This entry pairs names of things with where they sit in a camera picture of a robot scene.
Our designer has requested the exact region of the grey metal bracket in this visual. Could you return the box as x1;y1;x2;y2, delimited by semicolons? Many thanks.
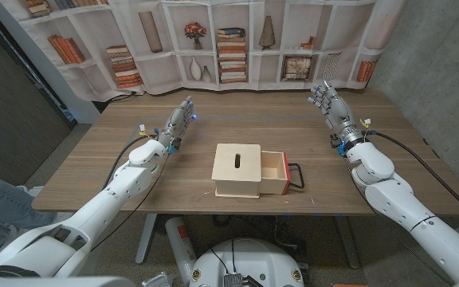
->
140;271;175;287

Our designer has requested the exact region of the wooden drawer with red front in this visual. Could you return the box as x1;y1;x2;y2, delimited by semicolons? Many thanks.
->
259;150;292;196

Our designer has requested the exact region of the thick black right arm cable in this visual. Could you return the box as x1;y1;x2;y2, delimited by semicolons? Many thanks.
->
367;130;459;225

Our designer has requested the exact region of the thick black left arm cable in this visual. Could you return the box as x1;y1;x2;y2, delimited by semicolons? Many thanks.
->
101;133;159;191

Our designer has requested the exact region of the white cylinder with orange label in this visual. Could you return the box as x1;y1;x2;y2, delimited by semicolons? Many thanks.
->
164;216;198;286

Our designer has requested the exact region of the wooden box with slot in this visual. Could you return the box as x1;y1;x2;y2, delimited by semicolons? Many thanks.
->
211;143;263;199

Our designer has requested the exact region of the printed bookshelf backdrop cloth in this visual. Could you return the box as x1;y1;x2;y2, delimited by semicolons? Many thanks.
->
0;0;408;103

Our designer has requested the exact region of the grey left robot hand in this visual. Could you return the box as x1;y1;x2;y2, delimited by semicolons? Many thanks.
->
156;95;198;155

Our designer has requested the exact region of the silver finned heat sink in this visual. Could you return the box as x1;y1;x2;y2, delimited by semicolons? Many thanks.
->
223;273;243;287

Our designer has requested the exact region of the dark door panel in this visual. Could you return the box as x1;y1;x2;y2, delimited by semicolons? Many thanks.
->
0;3;77;187

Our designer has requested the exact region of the white robot torso base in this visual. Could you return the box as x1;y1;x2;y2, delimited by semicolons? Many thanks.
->
189;238;305;287

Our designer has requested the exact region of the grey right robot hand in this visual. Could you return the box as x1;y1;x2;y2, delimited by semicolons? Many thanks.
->
307;78;366;155

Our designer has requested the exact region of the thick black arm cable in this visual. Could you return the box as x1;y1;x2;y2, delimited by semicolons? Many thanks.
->
367;130;459;225
101;133;159;191

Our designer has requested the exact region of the black cord drawer pull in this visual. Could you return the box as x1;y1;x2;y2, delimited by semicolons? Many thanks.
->
287;162;306;190

